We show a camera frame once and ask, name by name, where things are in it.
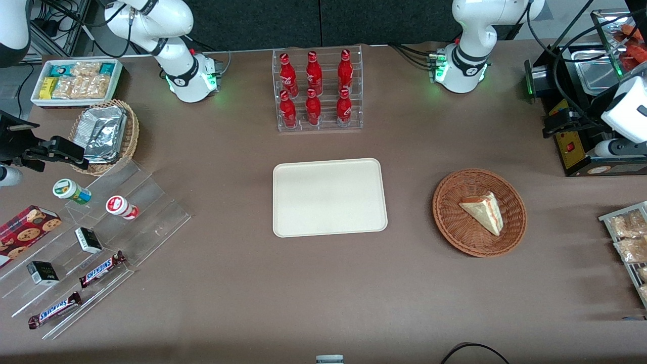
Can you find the clear nut snack bag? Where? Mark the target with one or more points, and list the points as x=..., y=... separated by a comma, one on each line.
x=632, y=250
x=627, y=225
x=644, y=293
x=643, y=274

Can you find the cream plastic tray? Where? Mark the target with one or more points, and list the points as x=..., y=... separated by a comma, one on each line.
x=328, y=197

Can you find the brown wicker basket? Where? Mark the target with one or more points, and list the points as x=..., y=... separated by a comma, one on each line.
x=455, y=232

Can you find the red lid white cup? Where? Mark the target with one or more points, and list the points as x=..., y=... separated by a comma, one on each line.
x=119, y=206

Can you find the brown Snickers bar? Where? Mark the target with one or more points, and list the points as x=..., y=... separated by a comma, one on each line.
x=54, y=310
x=101, y=269

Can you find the triangular sandwich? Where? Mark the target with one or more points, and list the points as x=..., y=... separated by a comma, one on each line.
x=485, y=212

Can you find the black food warmer cabinet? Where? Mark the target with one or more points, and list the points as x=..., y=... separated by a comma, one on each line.
x=571, y=151

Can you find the steel warmer pan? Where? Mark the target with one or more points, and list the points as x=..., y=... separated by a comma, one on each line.
x=596, y=71

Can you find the small black box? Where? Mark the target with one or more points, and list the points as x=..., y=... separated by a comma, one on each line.
x=43, y=273
x=88, y=240

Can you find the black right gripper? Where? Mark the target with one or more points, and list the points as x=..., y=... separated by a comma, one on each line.
x=14, y=143

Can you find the light tan wicker basket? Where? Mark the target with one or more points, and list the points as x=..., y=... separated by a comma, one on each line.
x=132, y=131

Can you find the red cola bottle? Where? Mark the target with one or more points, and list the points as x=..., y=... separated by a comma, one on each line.
x=345, y=71
x=287, y=76
x=313, y=108
x=344, y=107
x=288, y=111
x=314, y=73

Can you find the clear cracker packet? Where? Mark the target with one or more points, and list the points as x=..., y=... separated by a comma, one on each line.
x=93, y=87
x=65, y=87
x=86, y=69

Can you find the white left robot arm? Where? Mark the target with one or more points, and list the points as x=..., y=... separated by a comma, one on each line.
x=465, y=65

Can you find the white rectangular snack bin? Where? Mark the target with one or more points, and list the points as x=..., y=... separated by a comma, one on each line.
x=76, y=102

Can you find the red cookie box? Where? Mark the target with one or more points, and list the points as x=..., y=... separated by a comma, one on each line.
x=25, y=232

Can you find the silver foil packet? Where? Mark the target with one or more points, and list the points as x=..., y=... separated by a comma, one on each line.
x=103, y=129
x=103, y=157

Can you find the clear acrylic stepped stand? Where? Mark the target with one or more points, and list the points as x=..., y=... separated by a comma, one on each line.
x=151, y=217

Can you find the yellow snack packet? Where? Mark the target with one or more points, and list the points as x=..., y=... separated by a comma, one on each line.
x=48, y=88

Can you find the grey object at table edge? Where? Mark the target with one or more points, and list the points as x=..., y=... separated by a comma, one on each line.
x=329, y=359

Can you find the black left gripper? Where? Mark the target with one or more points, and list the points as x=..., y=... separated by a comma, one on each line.
x=588, y=115

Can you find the clear acrylic bottle rack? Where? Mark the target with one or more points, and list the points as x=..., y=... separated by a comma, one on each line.
x=328, y=124

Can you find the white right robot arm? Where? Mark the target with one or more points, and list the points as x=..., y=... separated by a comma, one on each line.
x=177, y=76

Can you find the green lid white cup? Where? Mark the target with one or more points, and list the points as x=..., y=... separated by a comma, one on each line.
x=68, y=189

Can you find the tray of packaged snacks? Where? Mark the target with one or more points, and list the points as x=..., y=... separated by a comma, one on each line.
x=606, y=218

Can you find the red food in warmer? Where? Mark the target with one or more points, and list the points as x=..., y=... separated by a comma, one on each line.
x=634, y=48

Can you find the teal snack packet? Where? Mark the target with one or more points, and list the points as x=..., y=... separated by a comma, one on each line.
x=59, y=70
x=107, y=68

